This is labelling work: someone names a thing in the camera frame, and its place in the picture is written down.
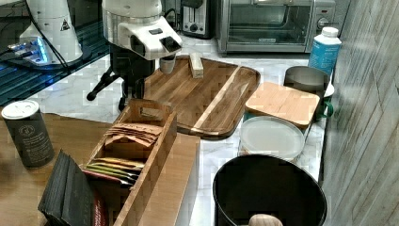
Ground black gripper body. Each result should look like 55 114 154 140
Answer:
87 44 155 111

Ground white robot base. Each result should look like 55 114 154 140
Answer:
7 0 91 69

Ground small wooden block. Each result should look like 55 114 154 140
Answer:
190 53 203 78

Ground black slot toaster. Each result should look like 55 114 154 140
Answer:
181 0 213 39

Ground wooden cutting board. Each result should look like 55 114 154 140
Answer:
144 56 261 140

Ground wooden tea bag organizer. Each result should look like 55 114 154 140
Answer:
82 99 177 226

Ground silver toaster oven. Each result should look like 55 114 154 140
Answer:
216 0 336 54

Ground grey spice shaker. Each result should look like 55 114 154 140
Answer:
1 100 55 168

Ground teal canister with wooden lid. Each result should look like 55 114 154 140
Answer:
245 82 320 130

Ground black tea bag packets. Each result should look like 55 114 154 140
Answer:
38 151 108 226

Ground dark grey tumbler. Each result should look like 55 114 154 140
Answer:
283 66 329 99

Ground white blue plastic bottle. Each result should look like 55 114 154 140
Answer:
308 26 342 75

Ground green mug with white lid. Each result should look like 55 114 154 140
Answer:
316 83 335 120

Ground wooden utensil handle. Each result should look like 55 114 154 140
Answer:
248 214 283 226

